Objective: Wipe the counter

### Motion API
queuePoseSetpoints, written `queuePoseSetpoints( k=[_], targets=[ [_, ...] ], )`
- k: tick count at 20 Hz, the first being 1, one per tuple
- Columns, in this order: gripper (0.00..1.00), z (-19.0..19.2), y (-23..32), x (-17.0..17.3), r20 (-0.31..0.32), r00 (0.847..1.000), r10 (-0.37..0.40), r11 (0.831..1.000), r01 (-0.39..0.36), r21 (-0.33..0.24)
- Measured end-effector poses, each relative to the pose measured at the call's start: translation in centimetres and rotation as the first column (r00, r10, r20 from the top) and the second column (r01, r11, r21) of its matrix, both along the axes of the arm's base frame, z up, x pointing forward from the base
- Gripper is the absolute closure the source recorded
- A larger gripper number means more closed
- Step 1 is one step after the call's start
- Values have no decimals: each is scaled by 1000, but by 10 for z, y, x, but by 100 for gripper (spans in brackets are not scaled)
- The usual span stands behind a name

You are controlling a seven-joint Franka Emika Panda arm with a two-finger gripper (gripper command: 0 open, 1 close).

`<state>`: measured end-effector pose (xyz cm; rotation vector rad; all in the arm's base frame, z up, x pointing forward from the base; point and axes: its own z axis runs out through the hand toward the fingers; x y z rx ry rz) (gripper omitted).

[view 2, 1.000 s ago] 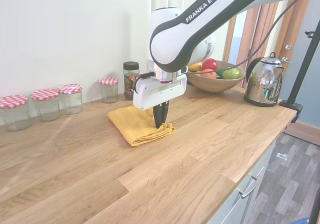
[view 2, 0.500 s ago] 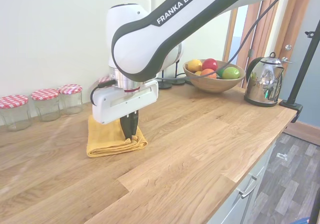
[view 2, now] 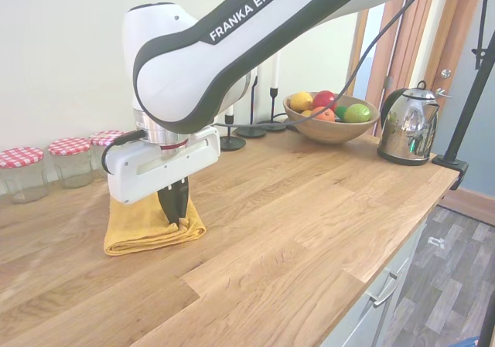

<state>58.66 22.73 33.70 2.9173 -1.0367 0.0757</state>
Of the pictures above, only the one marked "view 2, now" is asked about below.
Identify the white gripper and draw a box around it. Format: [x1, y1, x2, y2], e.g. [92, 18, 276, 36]
[104, 125, 221, 225]

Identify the yellow cloth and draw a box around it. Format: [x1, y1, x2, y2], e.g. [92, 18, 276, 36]
[103, 192, 207, 257]

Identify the glass jar red checked lid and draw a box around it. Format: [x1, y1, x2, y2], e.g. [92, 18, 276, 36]
[0, 146, 46, 205]
[88, 130, 125, 178]
[48, 137, 94, 189]

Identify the yellow lemon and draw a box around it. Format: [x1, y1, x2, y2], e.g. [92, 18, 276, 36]
[289, 91, 314, 112]

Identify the orange fruit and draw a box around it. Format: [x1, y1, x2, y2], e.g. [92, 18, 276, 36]
[310, 106, 336, 123]

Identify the wooden fruit bowl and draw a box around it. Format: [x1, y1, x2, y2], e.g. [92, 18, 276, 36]
[282, 92, 381, 145]

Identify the red apple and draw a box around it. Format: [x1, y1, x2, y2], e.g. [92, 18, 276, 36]
[312, 90, 337, 111]

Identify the green apple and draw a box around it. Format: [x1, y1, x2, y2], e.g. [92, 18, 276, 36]
[343, 103, 372, 124]

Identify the white kitchen cabinet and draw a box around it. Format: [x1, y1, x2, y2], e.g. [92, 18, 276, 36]
[320, 215, 430, 347]

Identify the shiny steel kettle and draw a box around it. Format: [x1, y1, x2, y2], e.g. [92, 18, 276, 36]
[377, 80, 441, 167]

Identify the black Ulanzi clamp stand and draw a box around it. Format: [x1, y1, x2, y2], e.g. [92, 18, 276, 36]
[432, 0, 495, 192]

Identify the black stand pole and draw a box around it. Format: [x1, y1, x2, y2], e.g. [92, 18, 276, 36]
[478, 273, 495, 347]

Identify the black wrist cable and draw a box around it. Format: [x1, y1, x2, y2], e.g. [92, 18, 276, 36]
[101, 0, 436, 174]

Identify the metal drawer handle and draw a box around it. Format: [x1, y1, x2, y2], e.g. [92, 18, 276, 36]
[369, 271, 398, 308]

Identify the wooden door frame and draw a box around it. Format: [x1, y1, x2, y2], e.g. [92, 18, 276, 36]
[353, 0, 480, 139]

